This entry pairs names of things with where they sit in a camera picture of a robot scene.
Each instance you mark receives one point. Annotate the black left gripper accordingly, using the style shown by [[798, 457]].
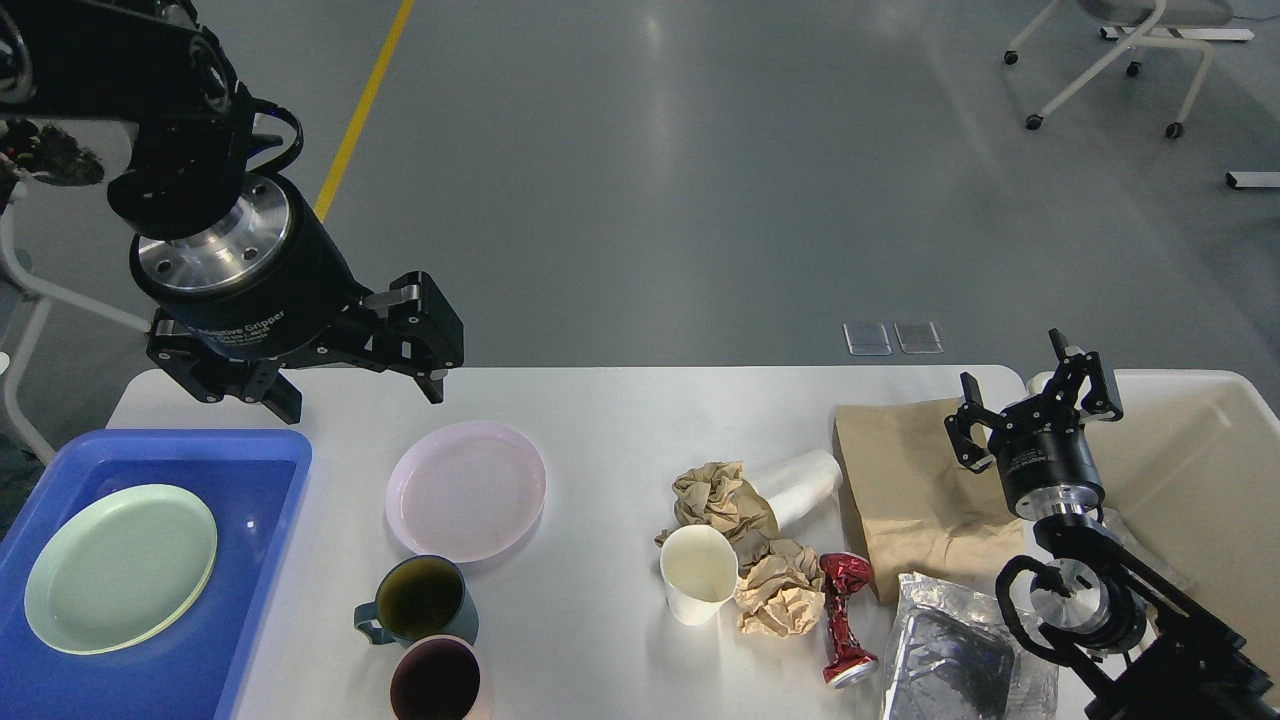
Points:
[[266, 280]]

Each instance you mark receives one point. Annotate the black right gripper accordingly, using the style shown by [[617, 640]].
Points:
[[1039, 448]]

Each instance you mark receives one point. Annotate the pink plate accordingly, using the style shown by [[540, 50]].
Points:
[[466, 492]]

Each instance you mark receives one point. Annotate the teal mug yellow inside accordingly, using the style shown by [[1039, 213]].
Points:
[[420, 597]]

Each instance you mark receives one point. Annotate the pink mug dark inside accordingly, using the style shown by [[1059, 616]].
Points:
[[440, 677]]

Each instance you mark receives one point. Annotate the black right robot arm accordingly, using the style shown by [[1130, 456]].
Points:
[[1142, 647]]

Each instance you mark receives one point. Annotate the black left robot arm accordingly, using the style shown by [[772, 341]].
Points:
[[200, 131]]

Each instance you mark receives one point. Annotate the blue plastic tray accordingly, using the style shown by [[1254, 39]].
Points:
[[253, 482]]

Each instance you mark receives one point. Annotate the brown paper bag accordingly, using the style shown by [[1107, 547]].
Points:
[[918, 508]]

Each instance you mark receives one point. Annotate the beige plastic bin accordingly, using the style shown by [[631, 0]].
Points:
[[1193, 467]]

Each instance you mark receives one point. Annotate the lying white paper cup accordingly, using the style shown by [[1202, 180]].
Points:
[[792, 488]]

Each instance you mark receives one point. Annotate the crushed red can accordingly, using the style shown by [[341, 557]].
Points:
[[845, 574]]

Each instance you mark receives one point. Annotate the silver foil bag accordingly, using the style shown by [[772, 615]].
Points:
[[951, 656]]

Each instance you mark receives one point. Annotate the light green plate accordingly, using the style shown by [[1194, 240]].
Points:
[[122, 570]]

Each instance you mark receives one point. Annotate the light crumpled brown paper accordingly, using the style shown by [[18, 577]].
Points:
[[780, 590]]

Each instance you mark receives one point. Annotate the white metal bar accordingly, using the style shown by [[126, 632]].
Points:
[[1253, 179]]

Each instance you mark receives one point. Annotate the dark crumpled brown paper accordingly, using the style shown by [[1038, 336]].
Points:
[[719, 496]]

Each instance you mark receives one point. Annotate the upright white paper cup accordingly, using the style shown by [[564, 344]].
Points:
[[700, 570]]

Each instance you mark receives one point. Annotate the white rolling chair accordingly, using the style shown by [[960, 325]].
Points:
[[1130, 28]]

